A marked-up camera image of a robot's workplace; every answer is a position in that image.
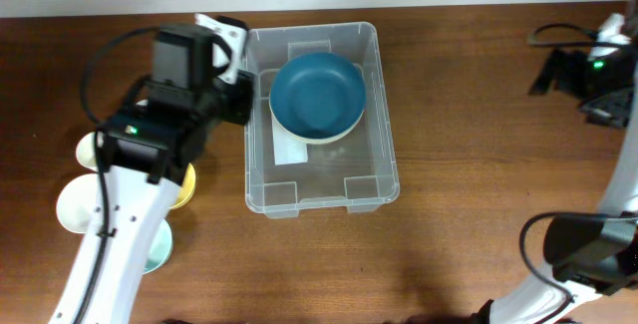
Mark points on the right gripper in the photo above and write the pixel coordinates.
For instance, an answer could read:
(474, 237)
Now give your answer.
(613, 113)

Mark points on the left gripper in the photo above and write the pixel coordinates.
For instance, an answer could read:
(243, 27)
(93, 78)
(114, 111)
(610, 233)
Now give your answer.
(244, 90)

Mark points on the blue plate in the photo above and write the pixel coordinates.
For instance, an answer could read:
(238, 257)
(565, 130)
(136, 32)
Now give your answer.
(317, 95)

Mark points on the cream plate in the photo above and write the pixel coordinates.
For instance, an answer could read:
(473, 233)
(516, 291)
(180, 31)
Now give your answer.
(325, 141)

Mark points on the yellow small bowl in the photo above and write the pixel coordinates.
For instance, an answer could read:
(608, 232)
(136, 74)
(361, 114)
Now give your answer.
(187, 189)

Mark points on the cream cup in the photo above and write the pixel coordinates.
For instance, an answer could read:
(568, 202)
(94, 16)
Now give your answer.
(85, 153)

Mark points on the mint small bowl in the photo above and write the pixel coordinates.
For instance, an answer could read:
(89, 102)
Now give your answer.
(161, 248)

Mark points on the white small bowl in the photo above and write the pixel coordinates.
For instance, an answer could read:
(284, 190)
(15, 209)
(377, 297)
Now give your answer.
(76, 201)

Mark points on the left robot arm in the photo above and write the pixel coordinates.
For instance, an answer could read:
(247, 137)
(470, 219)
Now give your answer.
(143, 151)

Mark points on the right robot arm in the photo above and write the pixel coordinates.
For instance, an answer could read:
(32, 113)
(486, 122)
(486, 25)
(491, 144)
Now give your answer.
(574, 257)

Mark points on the white label in container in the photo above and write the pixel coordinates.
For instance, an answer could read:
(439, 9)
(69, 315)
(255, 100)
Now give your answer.
(287, 149)

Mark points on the clear plastic storage container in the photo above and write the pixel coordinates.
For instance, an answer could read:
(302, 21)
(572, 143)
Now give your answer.
(358, 172)

